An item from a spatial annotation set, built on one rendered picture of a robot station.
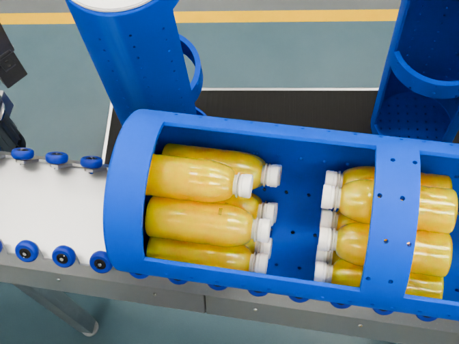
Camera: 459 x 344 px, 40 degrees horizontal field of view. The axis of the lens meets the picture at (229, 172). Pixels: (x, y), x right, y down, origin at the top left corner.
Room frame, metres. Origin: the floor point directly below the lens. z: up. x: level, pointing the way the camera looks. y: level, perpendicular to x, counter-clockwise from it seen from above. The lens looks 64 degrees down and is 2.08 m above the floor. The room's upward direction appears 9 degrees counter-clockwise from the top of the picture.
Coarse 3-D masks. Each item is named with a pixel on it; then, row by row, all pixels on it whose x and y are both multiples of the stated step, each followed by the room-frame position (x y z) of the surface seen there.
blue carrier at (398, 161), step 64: (128, 128) 0.52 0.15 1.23; (192, 128) 0.52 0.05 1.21; (256, 128) 0.50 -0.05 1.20; (320, 128) 0.50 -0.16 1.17; (128, 192) 0.41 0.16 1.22; (256, 192) 0.49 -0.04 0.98; (320, 192) 0.46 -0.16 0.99; (384, 192) 0.34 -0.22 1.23; (128, 256) 0.34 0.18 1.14; (384, 256) 0.26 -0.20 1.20
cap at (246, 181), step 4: (240, 176) 0.43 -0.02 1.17; (244, 176) 0.43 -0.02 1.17; (248, 176) 0.43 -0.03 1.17; (252, 176) 0.43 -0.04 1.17; (240, 180) 0.43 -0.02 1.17; (244, 180) 0.43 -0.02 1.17; (248, 180) 0.42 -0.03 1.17; (252, 180) 0.43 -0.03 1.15; (240, 184) 0.42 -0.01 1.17; (244, 184) 0.42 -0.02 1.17; (248, 184) 0.42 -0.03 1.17; (252, 184) 0.43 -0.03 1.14; (240, 188) 0.41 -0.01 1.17; (244, 188) 0.41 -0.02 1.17; (248, 188) 0.41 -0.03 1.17; (240, 192) 0.41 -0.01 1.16; (244, 192) 0.41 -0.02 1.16; (248, 192) 0.41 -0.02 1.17; (240, 196) 0.41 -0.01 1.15; (244, 196) 0.41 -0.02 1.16; (248, 196) 0.40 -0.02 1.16
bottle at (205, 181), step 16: (160, 160) 0.48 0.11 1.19; (176, 160) 0.47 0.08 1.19; (192, 160) 0.47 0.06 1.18; (208, 160) 0.47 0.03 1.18; (160, 176) 0.45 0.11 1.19; (176, 176) 0.45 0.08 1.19; (192, 176) 0.44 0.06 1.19; (208, 176) 0.44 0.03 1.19; (224, 176) 0.43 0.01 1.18; (160, 192) 0.43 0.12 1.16; (176, 192) 0.43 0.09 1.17; (192, 192) 0.42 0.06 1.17; (208, 192) 0.41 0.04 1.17; (224, 192) 0.41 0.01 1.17
